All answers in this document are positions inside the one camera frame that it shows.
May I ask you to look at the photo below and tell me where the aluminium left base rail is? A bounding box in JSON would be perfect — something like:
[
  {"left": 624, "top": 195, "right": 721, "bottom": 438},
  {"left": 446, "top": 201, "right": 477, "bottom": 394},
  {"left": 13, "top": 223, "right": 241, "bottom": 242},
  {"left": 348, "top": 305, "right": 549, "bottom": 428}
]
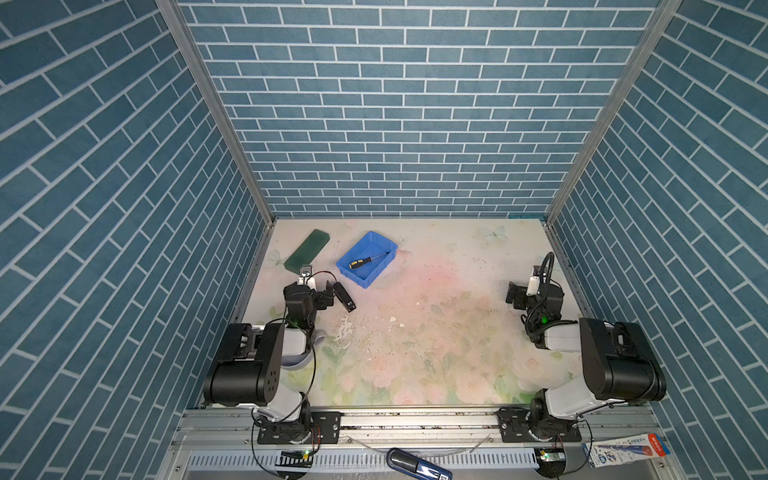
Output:
[{"left": 230, "top": 222, "right": 276, "bottom": 323}]

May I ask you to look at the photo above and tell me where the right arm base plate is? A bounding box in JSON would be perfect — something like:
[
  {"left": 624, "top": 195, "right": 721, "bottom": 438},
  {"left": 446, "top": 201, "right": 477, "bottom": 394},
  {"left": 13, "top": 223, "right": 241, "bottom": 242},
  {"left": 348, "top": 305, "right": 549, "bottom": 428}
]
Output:
[{"left": 496, "top": 407, "right": 582, "bottom": 443}]

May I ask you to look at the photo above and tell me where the black cable bundle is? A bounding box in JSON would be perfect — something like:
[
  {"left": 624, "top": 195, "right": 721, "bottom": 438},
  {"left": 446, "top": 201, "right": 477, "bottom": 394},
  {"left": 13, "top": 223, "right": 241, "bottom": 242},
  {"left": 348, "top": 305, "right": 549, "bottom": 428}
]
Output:
[{"left": 535, "top": 251, "right": 556, "bottom": 289}]

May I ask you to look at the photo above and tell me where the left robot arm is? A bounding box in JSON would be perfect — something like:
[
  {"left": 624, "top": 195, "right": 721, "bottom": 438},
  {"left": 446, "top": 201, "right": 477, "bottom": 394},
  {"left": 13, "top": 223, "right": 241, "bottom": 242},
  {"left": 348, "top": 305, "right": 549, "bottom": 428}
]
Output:
[{"left": 203, "top": 281, "right": 356, "bottom": 428}]

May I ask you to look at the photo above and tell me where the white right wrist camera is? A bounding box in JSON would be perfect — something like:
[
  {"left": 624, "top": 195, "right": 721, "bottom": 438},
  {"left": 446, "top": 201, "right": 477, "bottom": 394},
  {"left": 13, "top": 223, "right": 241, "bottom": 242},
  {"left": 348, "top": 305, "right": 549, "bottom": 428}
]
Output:
[{"left": 526, "top": 265, "right": 542, "bottom": 297}]

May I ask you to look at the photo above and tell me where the red white blue packet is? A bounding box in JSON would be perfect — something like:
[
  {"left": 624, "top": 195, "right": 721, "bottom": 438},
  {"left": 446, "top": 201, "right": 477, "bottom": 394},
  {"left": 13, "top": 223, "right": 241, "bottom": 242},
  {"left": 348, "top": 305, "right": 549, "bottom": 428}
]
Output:
[{"left": 583, "top": 433, "right": 670, "bottom": 468}]

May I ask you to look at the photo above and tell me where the aluminium front frame rail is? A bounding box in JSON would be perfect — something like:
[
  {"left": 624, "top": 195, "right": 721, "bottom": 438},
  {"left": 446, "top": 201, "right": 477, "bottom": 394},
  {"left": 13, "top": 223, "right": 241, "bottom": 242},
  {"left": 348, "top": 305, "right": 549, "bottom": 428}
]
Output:
[{"left": 158, "top": 404, "right": 684, "bottom": 479}]

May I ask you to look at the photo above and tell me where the aluminium left rear corner post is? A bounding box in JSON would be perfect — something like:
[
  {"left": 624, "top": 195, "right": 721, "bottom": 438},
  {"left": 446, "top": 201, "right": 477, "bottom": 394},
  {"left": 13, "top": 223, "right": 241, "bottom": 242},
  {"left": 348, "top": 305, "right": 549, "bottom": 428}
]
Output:
[{"left": 156, "top": 0, "right": 275, "bottom": 228}]

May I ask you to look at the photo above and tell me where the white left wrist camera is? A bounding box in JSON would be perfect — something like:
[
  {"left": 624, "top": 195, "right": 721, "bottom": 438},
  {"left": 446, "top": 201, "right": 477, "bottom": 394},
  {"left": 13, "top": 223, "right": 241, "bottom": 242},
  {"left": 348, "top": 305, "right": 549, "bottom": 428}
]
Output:
[{"left": 297, "top": 264, "right": 314, "bottom": 285}]

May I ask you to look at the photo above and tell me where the dark green rectangular sponge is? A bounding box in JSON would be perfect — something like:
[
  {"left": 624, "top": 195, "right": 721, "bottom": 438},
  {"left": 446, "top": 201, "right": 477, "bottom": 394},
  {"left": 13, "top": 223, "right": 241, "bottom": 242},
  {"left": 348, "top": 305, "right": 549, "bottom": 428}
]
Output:
[{"left": 284, "top": 229, "right": 330, "bottom": 274}]

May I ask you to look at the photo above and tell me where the aluminium corner post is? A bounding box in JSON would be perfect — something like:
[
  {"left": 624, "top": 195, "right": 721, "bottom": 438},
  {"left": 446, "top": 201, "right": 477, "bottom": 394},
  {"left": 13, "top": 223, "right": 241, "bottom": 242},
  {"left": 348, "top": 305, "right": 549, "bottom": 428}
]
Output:
[
  {"left": 156, "top": 0, "right": 275, "bottom": 228},
  {"left": 544, "top": 0, "right": 682, "bottom": 229}
]

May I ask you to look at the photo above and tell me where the aluminium right rear corner post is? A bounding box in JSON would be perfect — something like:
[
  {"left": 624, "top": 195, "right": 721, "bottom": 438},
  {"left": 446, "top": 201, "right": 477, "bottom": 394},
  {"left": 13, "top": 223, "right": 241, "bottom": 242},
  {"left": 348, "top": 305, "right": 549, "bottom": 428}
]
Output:
[{"left": 544, "top": 0, "right": 682, "bottom": 229}]

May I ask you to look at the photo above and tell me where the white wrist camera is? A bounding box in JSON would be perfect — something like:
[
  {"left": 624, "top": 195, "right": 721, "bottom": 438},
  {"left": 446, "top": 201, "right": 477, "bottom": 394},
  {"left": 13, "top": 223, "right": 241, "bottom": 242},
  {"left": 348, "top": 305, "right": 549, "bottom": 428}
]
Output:
[
  {"left": 297, "top": 264, "right": 314, "bottom": 285},
  {"left": 526, "top": 265, "right": 542, "bottom": 297}
]

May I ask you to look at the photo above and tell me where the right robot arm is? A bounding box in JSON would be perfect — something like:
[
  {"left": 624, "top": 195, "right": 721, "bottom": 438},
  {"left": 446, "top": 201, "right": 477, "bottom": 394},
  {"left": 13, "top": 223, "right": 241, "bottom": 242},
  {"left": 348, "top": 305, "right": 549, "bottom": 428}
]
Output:
[{"left": 506, "top": 282, "right": 667, "bottom": 426}]

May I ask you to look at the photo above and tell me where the black yellow screwdriver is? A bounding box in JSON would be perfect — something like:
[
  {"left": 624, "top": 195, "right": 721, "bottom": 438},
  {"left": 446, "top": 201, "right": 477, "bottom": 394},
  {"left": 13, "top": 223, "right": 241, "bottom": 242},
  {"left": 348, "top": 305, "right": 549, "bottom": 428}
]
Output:
[{"left": 348, "top": 252, "right": 388, "bottom": 270}]

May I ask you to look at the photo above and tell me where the blue plastic bin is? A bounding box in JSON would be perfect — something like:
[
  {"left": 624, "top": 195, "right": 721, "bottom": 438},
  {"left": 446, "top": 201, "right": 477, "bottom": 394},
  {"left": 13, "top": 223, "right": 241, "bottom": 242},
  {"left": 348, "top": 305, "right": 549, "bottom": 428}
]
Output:
[{"left": 336, "top": 231, "right": 398, "bottom": 289}]

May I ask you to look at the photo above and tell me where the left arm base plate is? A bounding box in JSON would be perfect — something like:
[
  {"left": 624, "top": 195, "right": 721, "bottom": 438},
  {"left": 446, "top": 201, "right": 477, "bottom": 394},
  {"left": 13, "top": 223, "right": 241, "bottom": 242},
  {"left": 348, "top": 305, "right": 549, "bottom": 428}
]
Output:
[{"left": 256, "top": 410, "right": 342, "bottom": 445}]

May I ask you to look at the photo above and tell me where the blue black handheld device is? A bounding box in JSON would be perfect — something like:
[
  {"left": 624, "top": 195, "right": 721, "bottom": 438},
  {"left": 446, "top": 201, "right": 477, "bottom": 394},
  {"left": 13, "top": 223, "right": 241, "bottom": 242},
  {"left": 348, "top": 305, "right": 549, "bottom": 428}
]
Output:
[{"left": 386, "top": 448, "right": 453, "bottom": 480}]

